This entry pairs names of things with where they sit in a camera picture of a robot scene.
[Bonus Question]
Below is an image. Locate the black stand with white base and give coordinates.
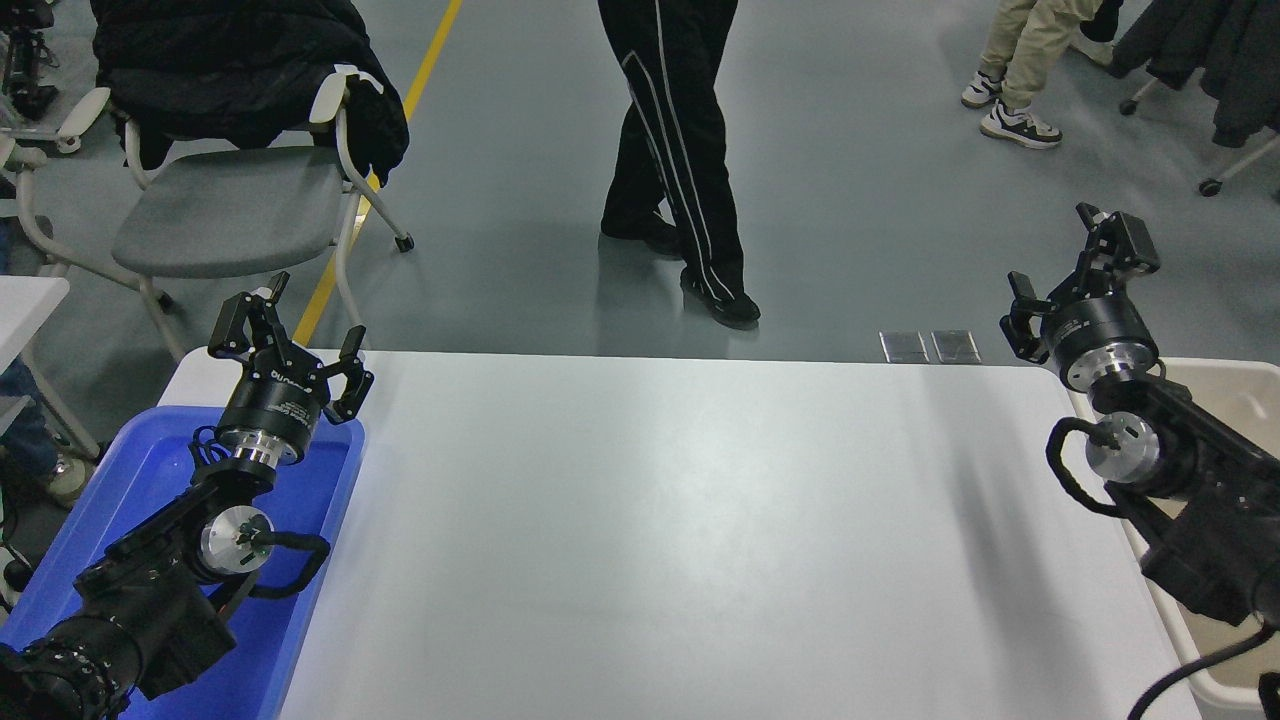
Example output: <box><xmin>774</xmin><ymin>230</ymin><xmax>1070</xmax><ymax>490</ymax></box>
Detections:
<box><xmin>0</xmin><ymin>0</ymin><xmax>111</xmax><ymax>156</ymax></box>

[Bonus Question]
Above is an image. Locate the dark hanging coat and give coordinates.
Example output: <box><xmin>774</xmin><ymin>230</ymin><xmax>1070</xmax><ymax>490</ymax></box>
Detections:
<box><xmin>1110</xmin><ymin>0</ymin><xmax>1280</xmax><ymax>149</ymax></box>

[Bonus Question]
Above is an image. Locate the grey seat chair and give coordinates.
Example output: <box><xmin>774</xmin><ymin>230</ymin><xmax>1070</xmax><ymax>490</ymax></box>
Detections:
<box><xmin>12</xmin><ymin>65</ymin><xmax>416</xmax><ymax>363</ymax></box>

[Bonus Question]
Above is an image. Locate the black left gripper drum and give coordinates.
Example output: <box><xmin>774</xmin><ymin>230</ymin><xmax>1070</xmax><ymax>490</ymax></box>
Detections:
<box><xmin>218</xmin><ymin>352</ymin><xmax>328</xmax><ymax>453</ymax></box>

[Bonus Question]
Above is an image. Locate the small white side table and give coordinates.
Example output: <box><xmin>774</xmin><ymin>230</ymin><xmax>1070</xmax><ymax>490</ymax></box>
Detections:
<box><xmin>0</xmin><ymin>277</ymin><xmax>101</xmax><ymax>461</ymax></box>

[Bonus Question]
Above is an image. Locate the black padded jacket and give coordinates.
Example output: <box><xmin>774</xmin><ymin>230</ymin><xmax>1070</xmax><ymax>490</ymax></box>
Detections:
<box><xmin>90</xmin><ymin>0</ymin><xmax>411</xmax><ymax>189</ymax></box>

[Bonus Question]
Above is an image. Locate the large pale dustbin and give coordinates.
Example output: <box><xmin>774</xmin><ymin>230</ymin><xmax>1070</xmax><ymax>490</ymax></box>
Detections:
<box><xmin>1065</xmin><ymin>358</ymin><xmax>1280</xmax><ymax>720</ymax></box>

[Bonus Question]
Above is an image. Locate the blue plastic tray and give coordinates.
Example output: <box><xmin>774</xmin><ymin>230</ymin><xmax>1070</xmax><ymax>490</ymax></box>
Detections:
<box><xmin>0</xmin><ymin>405</ymin><xmax>366</xmax><ymax>720</ymax></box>

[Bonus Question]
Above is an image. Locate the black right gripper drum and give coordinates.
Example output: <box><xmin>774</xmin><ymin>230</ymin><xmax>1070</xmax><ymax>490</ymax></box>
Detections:
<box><xmin>1038</xmin><ymin>293</ymin><xmax>1157</xmax><ymax>379</ymax></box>

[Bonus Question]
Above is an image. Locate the wheeled office chair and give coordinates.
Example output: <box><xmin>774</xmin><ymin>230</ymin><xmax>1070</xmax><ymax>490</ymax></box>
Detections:
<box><xmin>1118</xmin><ymin>78</ymin><xmax>1280</xmax><ymax>197</ymax></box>

